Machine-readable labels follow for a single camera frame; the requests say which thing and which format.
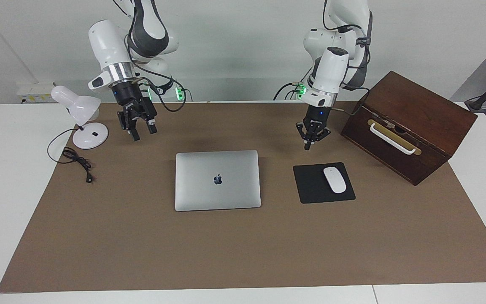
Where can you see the brown table mat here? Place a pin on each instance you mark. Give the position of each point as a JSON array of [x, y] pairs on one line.
[[243, 253]]

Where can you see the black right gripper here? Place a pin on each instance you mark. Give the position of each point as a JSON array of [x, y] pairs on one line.
[[129, 95]]

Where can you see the white desk lamp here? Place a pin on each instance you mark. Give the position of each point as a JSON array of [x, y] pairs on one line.
[[91, 137]]

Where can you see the black mouse pad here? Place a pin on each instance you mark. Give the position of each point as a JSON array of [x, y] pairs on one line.
[[310, 185]]

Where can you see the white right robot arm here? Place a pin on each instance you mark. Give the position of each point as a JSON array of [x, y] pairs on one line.
[[103, 46]]

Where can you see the white computer mouse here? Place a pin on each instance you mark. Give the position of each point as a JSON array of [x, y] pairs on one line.
[[335, 179]]

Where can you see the dark wooden box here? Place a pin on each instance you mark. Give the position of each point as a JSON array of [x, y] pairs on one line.
[[437, 126]]

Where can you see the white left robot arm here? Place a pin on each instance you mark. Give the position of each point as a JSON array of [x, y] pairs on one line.
[[331, 71]]

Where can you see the silver laptop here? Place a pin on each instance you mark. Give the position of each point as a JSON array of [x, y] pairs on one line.
[[217, 194]]

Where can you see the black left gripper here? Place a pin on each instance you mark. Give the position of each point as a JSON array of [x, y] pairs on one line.
[[317, 116]]

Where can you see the white power strip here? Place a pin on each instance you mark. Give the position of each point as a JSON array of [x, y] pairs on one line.
[[34, 95]]

